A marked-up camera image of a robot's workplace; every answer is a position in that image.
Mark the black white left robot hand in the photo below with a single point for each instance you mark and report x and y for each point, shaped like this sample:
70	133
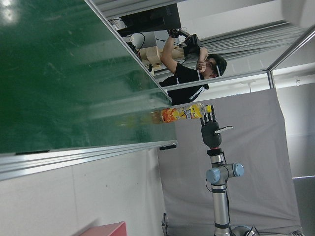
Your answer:
297	11

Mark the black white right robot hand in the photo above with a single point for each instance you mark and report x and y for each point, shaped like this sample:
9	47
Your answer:
211	135

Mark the yellow orange drink bottle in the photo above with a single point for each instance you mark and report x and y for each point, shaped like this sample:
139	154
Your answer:
182	114

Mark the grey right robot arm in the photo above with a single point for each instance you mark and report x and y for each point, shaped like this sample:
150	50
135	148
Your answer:
220	204

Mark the pink plastic basket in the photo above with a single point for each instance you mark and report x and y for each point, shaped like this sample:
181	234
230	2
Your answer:
110	229

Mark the small black sensor box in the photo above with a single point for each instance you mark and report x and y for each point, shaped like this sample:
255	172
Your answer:
168	147

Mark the grey fabric curtain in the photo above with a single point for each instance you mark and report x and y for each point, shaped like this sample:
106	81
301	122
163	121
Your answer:
258	147

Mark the person in black shirt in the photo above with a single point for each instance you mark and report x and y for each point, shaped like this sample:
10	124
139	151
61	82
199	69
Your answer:
184	70

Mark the black handheld tracker device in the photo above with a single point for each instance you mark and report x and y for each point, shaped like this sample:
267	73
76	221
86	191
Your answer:
193	44

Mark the black computer monitor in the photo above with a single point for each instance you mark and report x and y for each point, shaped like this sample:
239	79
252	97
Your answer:
152	17

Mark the green conveyor belt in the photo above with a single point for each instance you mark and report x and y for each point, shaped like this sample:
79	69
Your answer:
49	73

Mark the aluminium cell frame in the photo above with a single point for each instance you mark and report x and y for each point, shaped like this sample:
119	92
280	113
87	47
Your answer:
246	41

